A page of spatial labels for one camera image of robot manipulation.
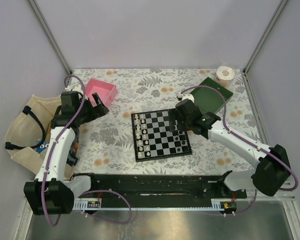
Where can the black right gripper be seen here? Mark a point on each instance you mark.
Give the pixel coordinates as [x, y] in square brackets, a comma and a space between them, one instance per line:
[173, 116]

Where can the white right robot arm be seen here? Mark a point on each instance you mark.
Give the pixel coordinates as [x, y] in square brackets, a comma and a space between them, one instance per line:
[271, 166]

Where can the green square tray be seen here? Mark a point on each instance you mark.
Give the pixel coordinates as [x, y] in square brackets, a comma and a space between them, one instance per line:
[208, 100]

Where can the floral patterned table mat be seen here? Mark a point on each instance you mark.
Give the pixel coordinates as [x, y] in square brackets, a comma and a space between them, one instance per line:
[106, 145]

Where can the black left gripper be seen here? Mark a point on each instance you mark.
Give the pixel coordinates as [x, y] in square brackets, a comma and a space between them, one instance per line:
[96, 111]

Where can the black and white chessboard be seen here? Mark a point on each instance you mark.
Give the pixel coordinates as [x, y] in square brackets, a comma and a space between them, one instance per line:
[162, 143]

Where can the blue printed package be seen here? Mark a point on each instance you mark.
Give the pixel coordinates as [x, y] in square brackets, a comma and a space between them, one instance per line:
[44, 145]

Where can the aluminium frame post left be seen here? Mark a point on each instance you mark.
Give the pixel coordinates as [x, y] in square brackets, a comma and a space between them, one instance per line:
[49, 35]

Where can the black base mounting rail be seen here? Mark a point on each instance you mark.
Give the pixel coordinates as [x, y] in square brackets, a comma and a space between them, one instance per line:
[122, 192]

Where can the toilet paper roll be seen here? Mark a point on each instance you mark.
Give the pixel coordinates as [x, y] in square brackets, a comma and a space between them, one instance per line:
[224, 76]

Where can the pink square tray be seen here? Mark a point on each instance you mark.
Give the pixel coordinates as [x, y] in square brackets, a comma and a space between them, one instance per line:
[106, 91]

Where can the aluminium frame post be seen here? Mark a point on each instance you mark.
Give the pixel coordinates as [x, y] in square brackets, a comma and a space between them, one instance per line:
[268, 30]
[49, 35]

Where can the aluminium frame post right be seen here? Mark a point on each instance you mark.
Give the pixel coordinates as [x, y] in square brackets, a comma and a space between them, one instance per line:
[268, 30]

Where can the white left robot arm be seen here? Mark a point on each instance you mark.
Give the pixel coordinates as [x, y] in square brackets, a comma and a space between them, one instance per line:
[49, 193]

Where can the beige canvas tote bag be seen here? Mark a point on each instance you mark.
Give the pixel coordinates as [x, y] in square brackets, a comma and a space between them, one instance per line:
[25, 132]

